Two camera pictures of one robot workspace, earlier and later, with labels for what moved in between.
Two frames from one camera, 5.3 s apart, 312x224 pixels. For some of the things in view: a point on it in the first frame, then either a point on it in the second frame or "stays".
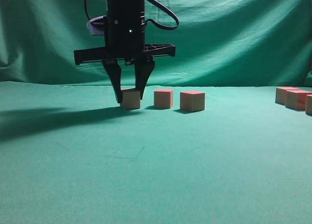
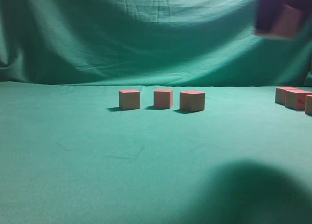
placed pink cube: (163, 98) stays
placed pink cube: (192, 101) stays
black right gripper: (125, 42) → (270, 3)
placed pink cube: (131, 99) stays
